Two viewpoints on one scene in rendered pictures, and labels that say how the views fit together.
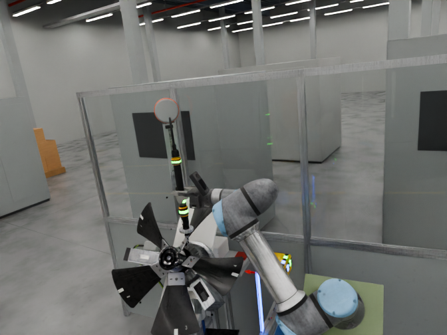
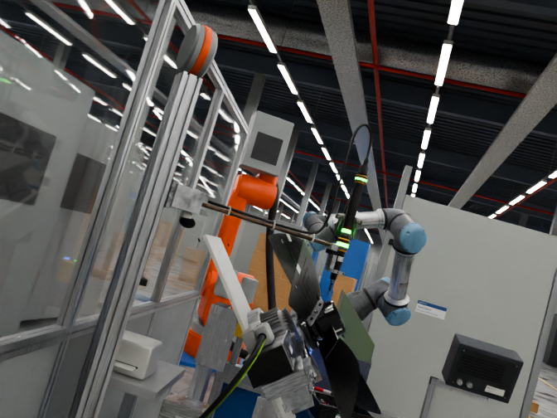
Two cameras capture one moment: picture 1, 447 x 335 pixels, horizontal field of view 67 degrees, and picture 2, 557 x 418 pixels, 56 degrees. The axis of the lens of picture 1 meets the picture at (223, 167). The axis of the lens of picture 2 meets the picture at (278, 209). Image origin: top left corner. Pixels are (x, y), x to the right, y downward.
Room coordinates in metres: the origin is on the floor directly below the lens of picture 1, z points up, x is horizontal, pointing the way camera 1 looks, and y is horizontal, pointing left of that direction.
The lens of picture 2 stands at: (2.42, 1.90, 1.38)
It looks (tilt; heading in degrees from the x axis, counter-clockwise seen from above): 4 degrees up; 250
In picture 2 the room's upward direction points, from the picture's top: 16 degrees clockwise
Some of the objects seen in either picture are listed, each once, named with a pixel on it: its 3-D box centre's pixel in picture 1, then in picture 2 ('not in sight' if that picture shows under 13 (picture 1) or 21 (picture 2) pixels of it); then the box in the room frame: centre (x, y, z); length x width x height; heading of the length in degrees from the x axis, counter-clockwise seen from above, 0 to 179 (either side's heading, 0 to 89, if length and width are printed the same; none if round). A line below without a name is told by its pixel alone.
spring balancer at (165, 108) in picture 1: (166, 110); (196, 51); (2.22, 0.33, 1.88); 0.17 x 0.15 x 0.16; 64
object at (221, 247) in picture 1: (213, 248); (128, 353); (2.12, 0.13, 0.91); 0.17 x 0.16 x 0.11; 154
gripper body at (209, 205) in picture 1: (202, 197); (346, 226); (1.47, 0.11, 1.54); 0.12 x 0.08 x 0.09; 64
